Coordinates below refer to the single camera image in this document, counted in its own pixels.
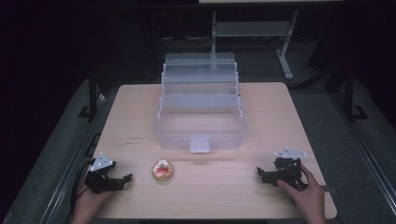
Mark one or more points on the aluminium rail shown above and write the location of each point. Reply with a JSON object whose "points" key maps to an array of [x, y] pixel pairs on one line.
{"points": [[73, 165], [365, 146]]}

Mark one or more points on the black metal frame post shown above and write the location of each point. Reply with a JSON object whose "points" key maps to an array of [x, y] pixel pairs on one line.
{"points": [[350, 93], [92, 93]]}

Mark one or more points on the round clear packet red snack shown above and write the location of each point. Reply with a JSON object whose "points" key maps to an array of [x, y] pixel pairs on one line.
{"points": [[162, 170]]}

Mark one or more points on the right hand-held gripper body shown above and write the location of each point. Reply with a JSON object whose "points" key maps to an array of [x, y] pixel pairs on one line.
{"points": [[288, 169]]}

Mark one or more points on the person's right hand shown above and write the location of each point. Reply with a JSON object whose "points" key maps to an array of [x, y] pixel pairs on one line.
{"points": [[306, 197]]}

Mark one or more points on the grey metal stand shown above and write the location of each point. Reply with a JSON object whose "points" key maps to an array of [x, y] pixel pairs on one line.
{"points": [[253, 34]]}

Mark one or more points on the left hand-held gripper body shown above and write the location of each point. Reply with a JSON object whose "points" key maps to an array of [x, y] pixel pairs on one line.
{"points": [[101, 177]]}

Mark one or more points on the person's left hand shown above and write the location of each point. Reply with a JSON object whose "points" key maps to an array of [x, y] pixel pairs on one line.
{"points": [[88, 203]]}

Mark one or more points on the clear plastic tiered storage box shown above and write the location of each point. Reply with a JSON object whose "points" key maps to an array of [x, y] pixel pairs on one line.
{"points": [[200, 102]]}

